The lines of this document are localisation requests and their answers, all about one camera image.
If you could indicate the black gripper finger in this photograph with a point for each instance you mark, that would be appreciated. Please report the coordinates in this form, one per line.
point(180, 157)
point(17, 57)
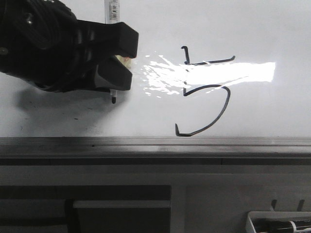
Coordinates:
point(112, 74)
point(114, 36)

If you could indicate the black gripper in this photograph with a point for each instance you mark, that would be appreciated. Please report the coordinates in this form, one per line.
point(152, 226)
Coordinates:
point(43, 43)

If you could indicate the white whiteboard marker with tape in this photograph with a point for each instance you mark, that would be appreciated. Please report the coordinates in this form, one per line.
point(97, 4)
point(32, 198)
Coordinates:
point(112, 16)

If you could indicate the grey panel under whiteboard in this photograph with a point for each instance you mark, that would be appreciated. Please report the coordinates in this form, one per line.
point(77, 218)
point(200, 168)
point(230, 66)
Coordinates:
point(85, 209)

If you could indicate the white marker tray holder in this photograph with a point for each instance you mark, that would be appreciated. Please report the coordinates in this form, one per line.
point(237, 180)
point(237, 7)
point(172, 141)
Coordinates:
point(255, 216)

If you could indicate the black marker in tray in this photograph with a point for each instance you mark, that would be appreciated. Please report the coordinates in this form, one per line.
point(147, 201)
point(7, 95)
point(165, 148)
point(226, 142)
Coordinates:
point(290, 226)

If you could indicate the white whiteboard with aluminium frame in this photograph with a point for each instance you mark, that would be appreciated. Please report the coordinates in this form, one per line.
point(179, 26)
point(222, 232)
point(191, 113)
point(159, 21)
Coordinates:
point(214, 82)

